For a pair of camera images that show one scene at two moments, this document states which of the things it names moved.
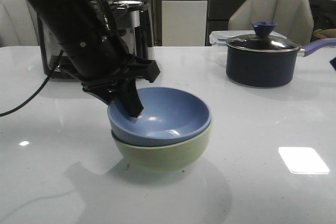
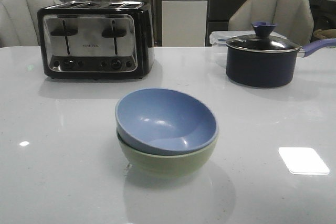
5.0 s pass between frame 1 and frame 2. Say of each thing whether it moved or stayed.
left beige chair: stayed
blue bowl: moved
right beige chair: stayed
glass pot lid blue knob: stayed
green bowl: moved
